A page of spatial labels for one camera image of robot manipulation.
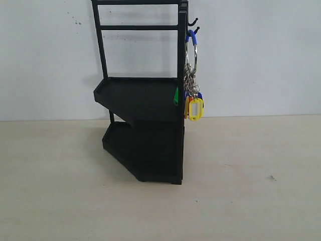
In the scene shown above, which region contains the black two-tier shelf rack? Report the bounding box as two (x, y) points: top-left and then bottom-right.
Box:
(91, 1), (195, 185)

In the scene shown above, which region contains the key ring with coloured tags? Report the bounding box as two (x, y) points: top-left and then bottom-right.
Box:
(183, 30), (204, 122)

